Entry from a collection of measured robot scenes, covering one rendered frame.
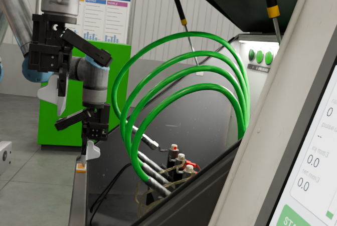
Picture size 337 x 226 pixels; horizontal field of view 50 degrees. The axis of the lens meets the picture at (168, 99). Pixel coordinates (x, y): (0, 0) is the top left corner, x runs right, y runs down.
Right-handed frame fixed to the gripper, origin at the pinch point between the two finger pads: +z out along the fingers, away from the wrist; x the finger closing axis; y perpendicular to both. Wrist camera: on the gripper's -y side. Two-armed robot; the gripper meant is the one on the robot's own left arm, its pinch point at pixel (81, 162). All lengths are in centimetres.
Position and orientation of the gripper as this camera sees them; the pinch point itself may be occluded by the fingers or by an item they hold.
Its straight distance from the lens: 121.2
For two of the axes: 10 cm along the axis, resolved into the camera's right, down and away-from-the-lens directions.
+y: 9.7, 0.8, 2.2
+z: -1.2, 9.8, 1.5
